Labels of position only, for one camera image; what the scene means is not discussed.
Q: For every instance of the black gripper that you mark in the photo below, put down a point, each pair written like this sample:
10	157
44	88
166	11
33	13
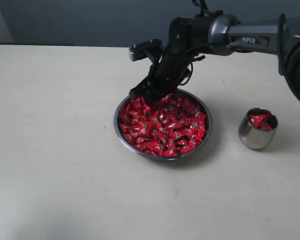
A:
165	78

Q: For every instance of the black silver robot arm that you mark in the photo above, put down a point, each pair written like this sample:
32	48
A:
216	33

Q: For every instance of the pile of red candies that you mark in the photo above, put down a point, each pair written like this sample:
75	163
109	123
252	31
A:
170	127

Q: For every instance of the round steel plate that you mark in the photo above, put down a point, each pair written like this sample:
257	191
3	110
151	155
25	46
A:
178	93

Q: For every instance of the steel cup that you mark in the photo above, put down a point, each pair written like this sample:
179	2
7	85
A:
254	138

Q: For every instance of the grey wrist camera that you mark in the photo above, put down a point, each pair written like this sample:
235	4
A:
152	49

